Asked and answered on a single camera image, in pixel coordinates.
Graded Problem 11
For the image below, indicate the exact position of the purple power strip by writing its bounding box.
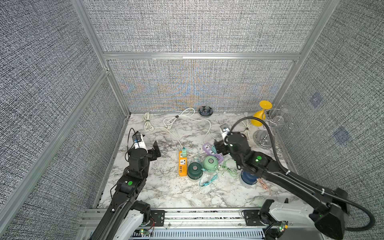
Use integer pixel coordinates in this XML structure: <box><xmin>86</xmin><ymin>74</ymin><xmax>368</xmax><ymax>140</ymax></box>
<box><xmin>202</xmin><ymin>143</ymin><xmax>224</xmax><ymax>164</ymax></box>

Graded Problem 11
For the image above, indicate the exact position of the light green meat grinder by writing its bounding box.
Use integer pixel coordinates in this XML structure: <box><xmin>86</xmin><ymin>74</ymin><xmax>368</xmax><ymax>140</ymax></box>
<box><xmin>203</xmin><ymin>156</ymin><xmax>219</xmax><ymax>173</ymax></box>

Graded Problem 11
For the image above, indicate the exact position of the light green charging cable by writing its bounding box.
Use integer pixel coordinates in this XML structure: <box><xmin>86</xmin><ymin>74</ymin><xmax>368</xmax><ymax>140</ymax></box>
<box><xmin>218</xmin><ymin>157</ymin><xmax>241</xmax><ymax>178</ymax></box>

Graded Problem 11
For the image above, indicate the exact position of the teal charging cable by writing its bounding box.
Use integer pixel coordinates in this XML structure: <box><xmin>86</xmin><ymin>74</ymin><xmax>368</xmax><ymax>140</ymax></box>
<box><xmin>191</xmin><ymin>155</ymin><xmax>219</xmax><ymax>187</ymax></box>

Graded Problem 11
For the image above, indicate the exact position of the orange power strip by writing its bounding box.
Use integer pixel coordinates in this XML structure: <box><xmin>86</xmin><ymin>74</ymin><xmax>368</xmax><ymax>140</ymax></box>
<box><xmin>178</xmin><ymin>151</ymin><xmax>188</xmax><ymax>177</ymax></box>

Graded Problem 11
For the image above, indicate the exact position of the green usb wall adapter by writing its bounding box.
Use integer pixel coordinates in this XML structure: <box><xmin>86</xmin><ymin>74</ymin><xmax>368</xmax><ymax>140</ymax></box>
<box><xmin>182</xmin><ymin>147</ymin><xmax>187</xmax><ymax>158</ymax></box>

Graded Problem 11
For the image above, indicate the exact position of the dark green meat grinder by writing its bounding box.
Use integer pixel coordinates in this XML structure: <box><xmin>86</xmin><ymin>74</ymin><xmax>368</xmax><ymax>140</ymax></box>
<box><xmin>187</xmin><ymin>162</ymin><xmax>203</xmax><ymax>180</ymax></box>

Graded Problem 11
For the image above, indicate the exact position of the navy blue meat grinder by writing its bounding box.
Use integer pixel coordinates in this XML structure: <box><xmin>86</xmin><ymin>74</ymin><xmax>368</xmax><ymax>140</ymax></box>
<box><xmin>240</xmin><ymin>171</ymin><xmax>259</xmax><ymax>188</ymax></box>

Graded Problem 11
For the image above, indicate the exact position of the pink charging cable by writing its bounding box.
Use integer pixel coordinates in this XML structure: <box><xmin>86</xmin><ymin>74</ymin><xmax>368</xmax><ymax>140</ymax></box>
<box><xmin>257</xmin><ymin>177</ymin><xmax>271</xmax><ymax>193</ymax></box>

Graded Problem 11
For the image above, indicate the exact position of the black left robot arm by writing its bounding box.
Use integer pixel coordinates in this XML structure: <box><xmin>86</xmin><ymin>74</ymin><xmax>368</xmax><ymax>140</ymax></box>
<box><xmin>90</xmin><ymin>142</ymin><xmax>161</xmax><ymax>240</ymax></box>

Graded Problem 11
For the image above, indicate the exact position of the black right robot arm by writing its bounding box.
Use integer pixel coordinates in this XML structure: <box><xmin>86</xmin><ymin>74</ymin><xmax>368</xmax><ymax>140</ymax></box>
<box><xmin>214</xmin><ymin>117</ymin><xmax>376</xmax><ymax>240</ymax></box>

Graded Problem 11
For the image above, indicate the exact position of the black grinder blade lid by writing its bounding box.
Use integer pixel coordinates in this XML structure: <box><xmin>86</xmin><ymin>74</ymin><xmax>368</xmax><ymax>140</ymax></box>
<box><xmin>198</xmin><ymin>106</ymin><xmax>214</xmax><ymax>118</ymax></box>

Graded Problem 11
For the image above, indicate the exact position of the yellow plastic goblet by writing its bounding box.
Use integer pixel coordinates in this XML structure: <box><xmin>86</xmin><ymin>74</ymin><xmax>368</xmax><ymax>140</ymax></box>
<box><xmin>251</xmin><ymin>100</ymin><xmax>273</xmax><ymax>127</ymax></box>

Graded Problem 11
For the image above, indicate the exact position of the clear wine glass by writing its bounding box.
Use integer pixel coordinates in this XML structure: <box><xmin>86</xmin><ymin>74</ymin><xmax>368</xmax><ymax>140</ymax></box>
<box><xmin>271</xmin><ymin>115</ymin><xmax>286</xmax><ymax>127</ymax></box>

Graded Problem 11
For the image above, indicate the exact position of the white power cord left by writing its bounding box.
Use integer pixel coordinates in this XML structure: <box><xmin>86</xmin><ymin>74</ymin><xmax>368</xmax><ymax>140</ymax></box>
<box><xmin>142</xmin><ymin>112</ymin><xmax>184</xmax><ymax>151</ymax></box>

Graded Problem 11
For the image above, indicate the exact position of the white power cord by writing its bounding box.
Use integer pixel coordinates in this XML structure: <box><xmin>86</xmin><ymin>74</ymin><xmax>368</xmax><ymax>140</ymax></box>
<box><xmin>142</xmin><ymin>112</ymin><xmax>184</xmax><ymax>151</ymax></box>
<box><xmin>163</xmin><ymin>107</ymin><xmax>223</xmax><ymax>145</ymax></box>
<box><xmin>242</xmin><ymin>112</ymin><xmax>253</xmax><ymax>140</ymax></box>

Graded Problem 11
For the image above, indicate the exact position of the white power cord right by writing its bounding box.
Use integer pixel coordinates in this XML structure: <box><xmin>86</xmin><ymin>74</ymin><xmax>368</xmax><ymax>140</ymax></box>
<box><xmin>242</xmin><ymin>112</ymin><xmax>253</xmax><ymax>140</ymax></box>

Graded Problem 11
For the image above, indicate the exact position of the white power cord middle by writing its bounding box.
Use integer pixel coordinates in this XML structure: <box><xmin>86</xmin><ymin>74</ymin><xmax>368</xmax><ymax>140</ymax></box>
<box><xmin>163</xmin><ymin>107</ymin><xmax>223</xmax><ymax>145</ymax></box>

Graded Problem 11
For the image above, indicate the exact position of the chrome wire glass rack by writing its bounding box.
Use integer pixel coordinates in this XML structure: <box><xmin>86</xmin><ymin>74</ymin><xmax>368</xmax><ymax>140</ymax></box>
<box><xmin>253</xmin><ymin>105</ymin><xmax>295</xmax><ymax>149</ymax></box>

